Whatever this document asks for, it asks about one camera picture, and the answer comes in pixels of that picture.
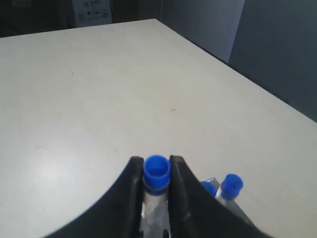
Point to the white cardboard box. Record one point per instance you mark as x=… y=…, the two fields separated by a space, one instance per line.
x=92 y=12

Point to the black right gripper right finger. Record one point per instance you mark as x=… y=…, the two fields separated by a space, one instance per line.
x=194 y=213

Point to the blue capped tube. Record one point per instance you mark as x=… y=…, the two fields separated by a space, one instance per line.
x=156 y=178
x=211 y=185
x=226 y=194

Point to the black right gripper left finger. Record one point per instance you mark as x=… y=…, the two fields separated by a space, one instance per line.
x=117 y=214

